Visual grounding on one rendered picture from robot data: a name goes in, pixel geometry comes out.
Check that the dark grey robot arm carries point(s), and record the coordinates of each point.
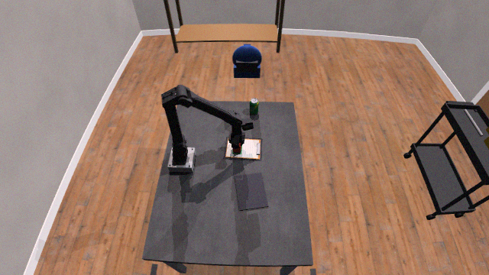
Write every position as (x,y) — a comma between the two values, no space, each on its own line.
(179,96)

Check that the green drink can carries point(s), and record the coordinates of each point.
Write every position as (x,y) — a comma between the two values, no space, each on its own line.
(254,103)

